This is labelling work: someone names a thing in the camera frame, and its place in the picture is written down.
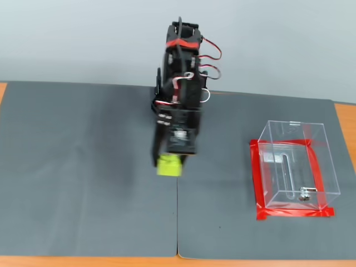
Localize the red white wrist servo wire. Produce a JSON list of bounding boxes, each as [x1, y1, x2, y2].
[[154, 71, 196, 108]]

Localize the red tape band on arm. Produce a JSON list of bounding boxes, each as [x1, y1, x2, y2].
[[166, 39, 200, 49]]

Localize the transparent acrylic box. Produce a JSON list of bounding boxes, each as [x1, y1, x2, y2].
[[257, 120, 342, 211]]

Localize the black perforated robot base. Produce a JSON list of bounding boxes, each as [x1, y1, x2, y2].
[[150, 95, 167, 115]]

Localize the silver metal box latch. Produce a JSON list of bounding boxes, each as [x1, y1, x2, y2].
[[298, 186, 318, 202]]

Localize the long red tape strip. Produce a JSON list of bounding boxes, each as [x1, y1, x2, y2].
[[249, 138, 315, 149], [249, 139, 267, 220], [305, 141, 328, 211], [255, 206, 335, 221]]

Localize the black table clamp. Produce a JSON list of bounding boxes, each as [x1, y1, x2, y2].
[[154, 67, 164, 96]]

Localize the grey table mat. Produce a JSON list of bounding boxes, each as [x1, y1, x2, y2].
[[0, 80, 179, 258], [176, 89, 356, 261]]

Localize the red white shoulder servo wire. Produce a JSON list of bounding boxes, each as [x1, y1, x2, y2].
[[197, 35, 224, 103]]

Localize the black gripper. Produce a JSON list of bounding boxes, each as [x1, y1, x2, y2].
[[151, 109, 203, 174]]

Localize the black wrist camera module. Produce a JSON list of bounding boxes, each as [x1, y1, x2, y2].
[[163, 126, 197, 156]]

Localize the green lego block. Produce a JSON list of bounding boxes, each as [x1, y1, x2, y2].
[[156, 154, 184, 177]]

